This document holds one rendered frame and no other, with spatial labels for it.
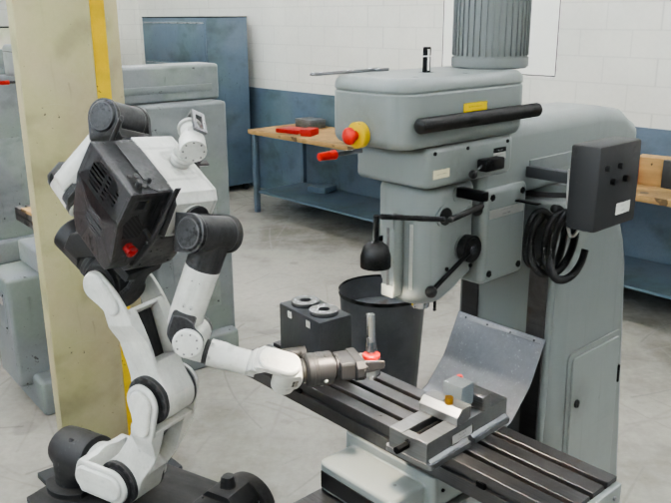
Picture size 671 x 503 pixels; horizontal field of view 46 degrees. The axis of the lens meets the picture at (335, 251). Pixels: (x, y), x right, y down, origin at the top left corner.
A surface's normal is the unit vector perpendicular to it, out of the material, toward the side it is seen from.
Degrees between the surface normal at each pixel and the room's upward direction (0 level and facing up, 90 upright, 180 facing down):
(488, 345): 64
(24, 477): 0
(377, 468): 0
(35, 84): 90
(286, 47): 90
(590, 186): 90
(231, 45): 90
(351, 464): 0
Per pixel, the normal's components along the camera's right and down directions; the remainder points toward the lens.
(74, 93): 0.67, 0.21
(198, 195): 0.77, -0.07
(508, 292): -0.74, 0.20
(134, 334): -0.40, 0.64
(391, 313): 0.18, 0.34
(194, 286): -0.05, 0.25
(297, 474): 0.00, -0.96
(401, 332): 0.39, 0.33
